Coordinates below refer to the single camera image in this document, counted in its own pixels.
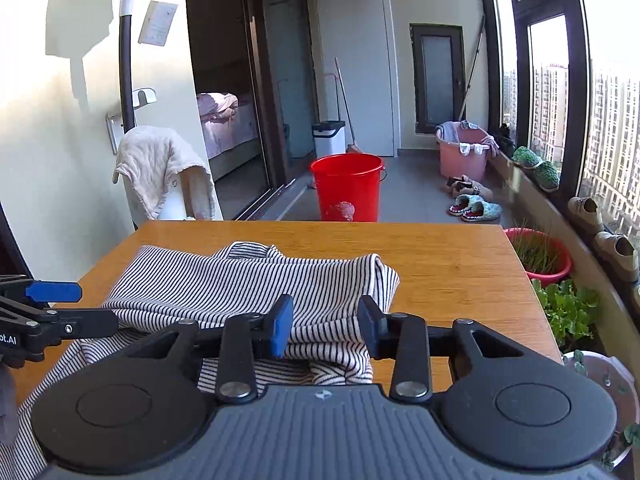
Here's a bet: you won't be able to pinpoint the white trash bin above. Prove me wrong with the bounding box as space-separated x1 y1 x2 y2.
312 120 347 160

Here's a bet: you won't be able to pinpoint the high-rise apartment buildings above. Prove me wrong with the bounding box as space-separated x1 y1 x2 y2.
502 60 640 251

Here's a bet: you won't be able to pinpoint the green leafy plant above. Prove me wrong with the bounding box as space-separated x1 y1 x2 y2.
532 280 601 356

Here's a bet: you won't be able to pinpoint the white door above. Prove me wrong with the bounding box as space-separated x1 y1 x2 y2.
315 0 401 158

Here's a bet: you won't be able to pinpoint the small dark framed window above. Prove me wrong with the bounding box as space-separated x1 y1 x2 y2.
409 23 468 136

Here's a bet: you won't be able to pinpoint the red plant pot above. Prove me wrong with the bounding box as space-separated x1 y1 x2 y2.
502 227 573 288

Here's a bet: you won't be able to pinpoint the dark sliding door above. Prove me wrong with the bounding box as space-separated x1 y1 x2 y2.
185 0 321 221

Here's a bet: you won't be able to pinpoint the teal monster slipper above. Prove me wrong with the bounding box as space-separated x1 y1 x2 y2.
448 194 483 217
461 202 502 223

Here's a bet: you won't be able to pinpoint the green slipper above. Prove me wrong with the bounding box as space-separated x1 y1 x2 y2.
512 146 543 168
532 160 561 192

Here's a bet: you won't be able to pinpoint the green grass plant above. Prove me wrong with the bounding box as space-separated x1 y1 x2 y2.
510 215 563 276

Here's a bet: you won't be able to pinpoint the bed with pink bedding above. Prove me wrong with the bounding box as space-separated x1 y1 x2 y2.
196 91 263 181

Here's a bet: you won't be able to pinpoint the white paper tag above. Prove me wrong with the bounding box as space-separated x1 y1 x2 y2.
137 1 179 47

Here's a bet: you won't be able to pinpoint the striped garment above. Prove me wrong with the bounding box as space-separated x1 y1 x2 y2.
7 241 402 480

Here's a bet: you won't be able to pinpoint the white towel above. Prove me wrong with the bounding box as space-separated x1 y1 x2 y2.
112 126 224 222

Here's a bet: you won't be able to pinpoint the red bucket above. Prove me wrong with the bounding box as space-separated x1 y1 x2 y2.
308 153 387 223

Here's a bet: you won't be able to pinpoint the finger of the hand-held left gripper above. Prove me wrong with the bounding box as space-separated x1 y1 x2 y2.
0 274 84 311
27 308 120 348

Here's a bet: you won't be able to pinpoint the white plant pot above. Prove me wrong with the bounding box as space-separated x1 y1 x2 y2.
562 350 637 471

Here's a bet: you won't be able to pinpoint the black window frame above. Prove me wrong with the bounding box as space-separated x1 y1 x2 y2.
475 0 640 221

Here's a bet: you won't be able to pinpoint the mop pole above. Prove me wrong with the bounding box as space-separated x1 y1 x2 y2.
457 15 487 121

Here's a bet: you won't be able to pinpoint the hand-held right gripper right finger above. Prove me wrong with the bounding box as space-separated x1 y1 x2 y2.
357 295 506 402

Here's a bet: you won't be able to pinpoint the black shoes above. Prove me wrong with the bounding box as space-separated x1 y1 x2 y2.
492 124 516 158

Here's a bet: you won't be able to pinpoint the pink plastic tub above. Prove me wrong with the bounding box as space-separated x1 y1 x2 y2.
435 121 493 182

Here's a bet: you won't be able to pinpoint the brown window sill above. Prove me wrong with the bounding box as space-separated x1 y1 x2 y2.
487 155 640 361

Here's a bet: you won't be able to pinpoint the broom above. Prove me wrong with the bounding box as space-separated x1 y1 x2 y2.
334 57 365 155

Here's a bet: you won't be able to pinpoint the brown shoes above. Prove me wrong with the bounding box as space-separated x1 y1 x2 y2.
446 175 493 201

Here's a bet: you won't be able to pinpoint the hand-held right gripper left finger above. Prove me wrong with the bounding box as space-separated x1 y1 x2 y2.
125 294 295 405

